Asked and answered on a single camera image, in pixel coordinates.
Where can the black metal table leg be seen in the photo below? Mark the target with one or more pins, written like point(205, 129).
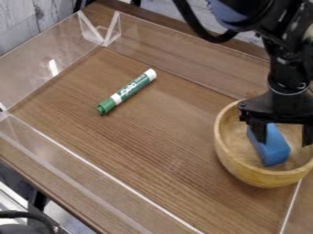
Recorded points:
point(41, 200)

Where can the green dry erase marker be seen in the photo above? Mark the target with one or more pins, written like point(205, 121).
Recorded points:
point(126, 92)

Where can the brown wooden bowl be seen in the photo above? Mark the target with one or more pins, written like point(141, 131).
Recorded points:
point(239, 156)

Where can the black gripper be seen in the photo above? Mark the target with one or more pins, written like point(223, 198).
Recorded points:
point(279, 108)

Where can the blue foam block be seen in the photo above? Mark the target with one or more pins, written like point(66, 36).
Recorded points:
point(276, 150)

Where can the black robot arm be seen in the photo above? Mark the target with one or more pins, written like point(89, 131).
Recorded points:
point(284, 24)

